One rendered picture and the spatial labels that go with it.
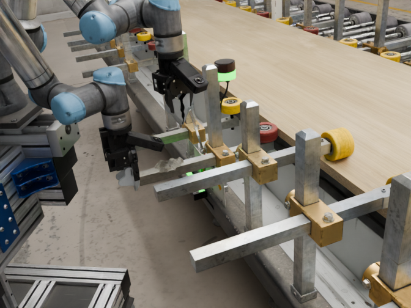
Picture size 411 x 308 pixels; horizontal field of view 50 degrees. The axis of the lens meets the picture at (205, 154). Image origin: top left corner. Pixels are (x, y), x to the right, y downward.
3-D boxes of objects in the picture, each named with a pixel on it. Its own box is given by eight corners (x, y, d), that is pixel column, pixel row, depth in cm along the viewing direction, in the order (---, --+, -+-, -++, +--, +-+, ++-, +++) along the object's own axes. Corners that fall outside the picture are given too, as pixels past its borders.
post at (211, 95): (218, 207, 145) (205, 66, 122) (214, 201, 148) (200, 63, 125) (227, 204, 146) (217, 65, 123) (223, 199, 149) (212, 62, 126)
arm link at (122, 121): (126, 102, 119) (133, 112, 113) (128, 118, 122) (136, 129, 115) (98, 108, 117) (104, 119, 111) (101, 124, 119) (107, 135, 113)
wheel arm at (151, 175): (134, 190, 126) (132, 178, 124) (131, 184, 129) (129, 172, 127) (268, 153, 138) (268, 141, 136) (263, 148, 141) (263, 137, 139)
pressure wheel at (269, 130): (260, 167, 136) (259, 134, 131) (248, 156, 143) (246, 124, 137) (282, 160, 138) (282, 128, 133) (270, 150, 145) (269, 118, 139)
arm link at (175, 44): (188, 33, 114) (163, 40, 109) (189, 50, 116) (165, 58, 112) (170, 29, 119) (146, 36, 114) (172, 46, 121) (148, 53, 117)
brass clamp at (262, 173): (257, 186, 105) (256, 168, 102) (233, 161, 116) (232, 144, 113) (280, 179, 106) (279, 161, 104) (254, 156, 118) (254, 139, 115)
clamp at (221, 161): (221, 173, 130) (219, 158, 128) (204, 154, 142) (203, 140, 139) (238, 168, 132) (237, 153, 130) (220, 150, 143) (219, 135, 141)
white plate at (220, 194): (224, 208, 135) (222, 180, 130) (195, 170, 157) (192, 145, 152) (225, 207, 135) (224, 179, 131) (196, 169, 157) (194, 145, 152)
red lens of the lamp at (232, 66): (219, 74, 123) (219, 66, 122) (211, 68, 128) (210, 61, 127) (238, 69, 125) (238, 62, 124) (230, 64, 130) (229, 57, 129)
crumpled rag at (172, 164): (158, 175, 125) (157, 168, 123) (151, 164, 130) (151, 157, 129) (188, 167, 127) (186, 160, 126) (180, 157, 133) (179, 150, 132)
